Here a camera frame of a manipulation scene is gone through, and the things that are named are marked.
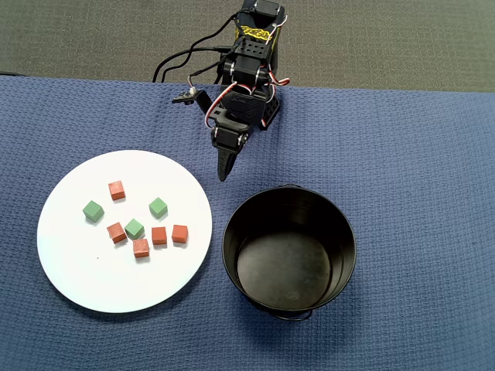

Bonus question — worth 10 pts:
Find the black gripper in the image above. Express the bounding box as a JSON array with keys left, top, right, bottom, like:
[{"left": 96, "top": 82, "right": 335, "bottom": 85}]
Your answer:
[{"left": 210, "top": 114, "right": 251, "bottom": 182}]

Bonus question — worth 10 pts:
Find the green cube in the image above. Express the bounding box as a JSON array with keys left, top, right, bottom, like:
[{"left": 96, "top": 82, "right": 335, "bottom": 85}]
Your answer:
[
  {"left": 82, "top": 199, "right": 105, "bottom": 223},
  {"left": 124, "top": 217, "right": 145, "bottom": 240},
  {"left": 148, "top": 196, "right": 169, "bottom": 220}
]

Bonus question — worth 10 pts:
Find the white round plate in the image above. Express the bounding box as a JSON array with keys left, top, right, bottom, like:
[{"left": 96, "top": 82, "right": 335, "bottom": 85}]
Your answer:
[{"left": 36, "top": 149, "right": 213, "bottom": 314}]

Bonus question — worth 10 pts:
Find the black metal bucket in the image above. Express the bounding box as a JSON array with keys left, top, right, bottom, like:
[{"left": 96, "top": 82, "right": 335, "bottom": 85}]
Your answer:
[{"left": 221, "top": 184, "right": 357, "bottom": 322}]

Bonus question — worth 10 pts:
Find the blue woven cloth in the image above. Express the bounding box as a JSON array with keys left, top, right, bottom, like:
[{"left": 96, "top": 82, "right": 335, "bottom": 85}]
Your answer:
[{"left": 0, "top": 75, "right": 495, "bottom": 371}]

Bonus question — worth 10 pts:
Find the camera circuit board on bracket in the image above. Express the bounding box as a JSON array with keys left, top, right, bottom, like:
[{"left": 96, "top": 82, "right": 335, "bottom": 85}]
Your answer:
[{"left": 172, "top": 88, "right": 213, "bottom": 116}]

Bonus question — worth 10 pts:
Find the thin black camera cable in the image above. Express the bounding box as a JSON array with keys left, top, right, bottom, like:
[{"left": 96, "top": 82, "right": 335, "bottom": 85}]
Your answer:
[{"left": 160, "top": 11, "right": 243, "bottom": 94}]

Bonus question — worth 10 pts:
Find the black base cable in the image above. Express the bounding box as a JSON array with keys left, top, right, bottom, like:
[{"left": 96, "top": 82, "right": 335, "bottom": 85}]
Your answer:
[{"left": 152, "top": 45, "right": 233, "bottom": 84}]

